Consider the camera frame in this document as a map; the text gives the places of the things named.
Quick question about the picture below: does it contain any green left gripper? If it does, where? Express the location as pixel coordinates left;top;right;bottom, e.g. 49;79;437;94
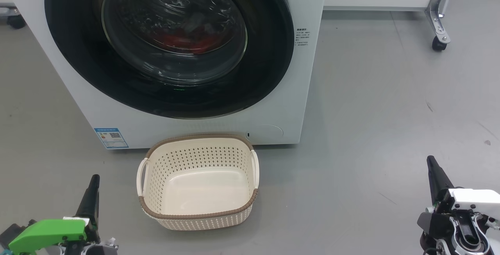
9;175;100;254

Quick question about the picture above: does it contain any printed warning text label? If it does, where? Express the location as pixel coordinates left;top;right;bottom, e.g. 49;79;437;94
296;29;311;47

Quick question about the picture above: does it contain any cream perforated laundry basket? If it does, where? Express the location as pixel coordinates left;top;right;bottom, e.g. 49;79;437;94
136;133;259;231

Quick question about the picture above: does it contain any red and white garment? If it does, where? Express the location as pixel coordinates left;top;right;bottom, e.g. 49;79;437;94
155;28;236;55

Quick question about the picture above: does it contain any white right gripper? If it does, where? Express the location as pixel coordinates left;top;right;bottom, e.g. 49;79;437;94
427;155;500;218

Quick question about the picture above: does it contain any grey plastic lid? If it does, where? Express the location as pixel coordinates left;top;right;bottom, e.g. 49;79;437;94
245;125;284;144

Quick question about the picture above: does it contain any metal frame leg angled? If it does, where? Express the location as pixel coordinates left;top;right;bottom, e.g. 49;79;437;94
425;0;457;45

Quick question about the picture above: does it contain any white front-load washing machine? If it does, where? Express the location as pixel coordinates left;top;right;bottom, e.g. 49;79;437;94
0;0;330;150

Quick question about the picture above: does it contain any blue energy label sticker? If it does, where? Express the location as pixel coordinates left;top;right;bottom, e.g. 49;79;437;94
94;128;129;150

